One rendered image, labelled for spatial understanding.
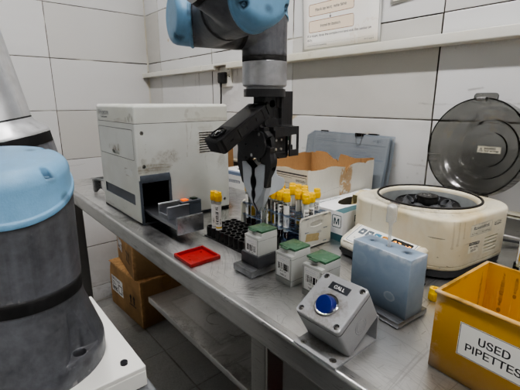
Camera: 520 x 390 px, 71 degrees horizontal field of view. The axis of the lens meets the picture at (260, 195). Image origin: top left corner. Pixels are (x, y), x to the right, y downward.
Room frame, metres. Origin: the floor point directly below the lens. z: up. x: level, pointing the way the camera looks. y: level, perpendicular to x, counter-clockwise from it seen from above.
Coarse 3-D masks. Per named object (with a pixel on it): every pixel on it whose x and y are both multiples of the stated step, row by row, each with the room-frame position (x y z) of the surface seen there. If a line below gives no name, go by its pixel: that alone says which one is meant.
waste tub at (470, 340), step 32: (448, 288) 0.39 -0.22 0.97; (480, 288) 0.44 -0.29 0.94; (512, 288) 0.43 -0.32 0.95; (448, 320) 0.36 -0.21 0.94; (480, 320) 0.34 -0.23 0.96; (512, 320) 0.32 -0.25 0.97; (448, 352) 0.36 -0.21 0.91; (480, 352) 0.34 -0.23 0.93; (512, 352) 0.31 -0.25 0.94; (480, 384) 0.33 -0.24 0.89; (512, 384) 0.31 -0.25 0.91
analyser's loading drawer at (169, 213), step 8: (176, 200) 0.87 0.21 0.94; (144, 208) 0.91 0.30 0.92; (152, 208) 0.91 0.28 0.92; (160, 208) 0.85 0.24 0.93; (168, 208) 0.81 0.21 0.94; (176, 208) 0.82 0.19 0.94; (184, 208) 0.84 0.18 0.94; (152, 216) 0.87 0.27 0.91; (160, 216) 0.84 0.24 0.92; (168, 216) 0.81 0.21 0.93; (176, 216) 0.82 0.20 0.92; (184, 216) 0.78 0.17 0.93; (192, 216) 0.79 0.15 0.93; (200, 216) 0.80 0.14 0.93; (168, 224) 0.81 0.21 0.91; (176, 224) 0.77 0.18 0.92; (184, 224) 0.77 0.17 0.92; (192, 224) 0.79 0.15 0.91; (200, 224) 0.80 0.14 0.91; (184, 232) 0.77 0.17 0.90
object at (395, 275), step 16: (368, 240) 0.53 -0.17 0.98; (384, 240) 0.53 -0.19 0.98; (368, 256) 0.51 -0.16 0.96; (384, 256) 0.49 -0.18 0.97; (400, 256) 0.47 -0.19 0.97; (416, 256) 0.47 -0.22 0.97; (352, 272) 0.53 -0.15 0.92; (368, 272) 0.51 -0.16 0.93; (384, 272) 0.49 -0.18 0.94; (400, 272) 0.47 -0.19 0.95; (416, 272) 0.46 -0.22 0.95; (368, 288) 0.51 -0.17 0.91; (384, 288) 0.49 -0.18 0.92; (400, 288) 0.46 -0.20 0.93; (416, 288) 0.47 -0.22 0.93; (384, 304) 0.48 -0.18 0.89; (400, 304) 0.46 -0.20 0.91; (416, 304) 0.47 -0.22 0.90; (384, 320) 0.46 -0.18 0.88; (400, 320) 0.45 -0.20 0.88
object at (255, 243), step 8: (248, 232) 0.65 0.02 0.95; (256, 232) 0.63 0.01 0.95; (272, 232) 0.64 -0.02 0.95; (248, 240) 0.64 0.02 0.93; (256, 240) 0.62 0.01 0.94; (264, 240) 0.62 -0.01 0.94; (272, 240) 0.64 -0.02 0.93; (248, 248) 0.64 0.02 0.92; (256, 248) 0.62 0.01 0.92; (264, 248) 0.62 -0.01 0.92; (272, 248) 0.64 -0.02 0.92
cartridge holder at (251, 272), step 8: (248, 256) 0.63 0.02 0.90; (256, 256) 0.61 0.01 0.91; (264, 256) 0.62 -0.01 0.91; (272, 256) 0.63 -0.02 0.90; (240, 264) 0.63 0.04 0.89; (248, 264) 0.63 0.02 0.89; (256, 264) 0.61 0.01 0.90; (264, 264) 0.62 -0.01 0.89; (272, 264) 0.63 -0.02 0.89; (248, 272) 0.60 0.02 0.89; (256, 272) 0.60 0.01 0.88; (264, 272) 0.61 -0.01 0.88
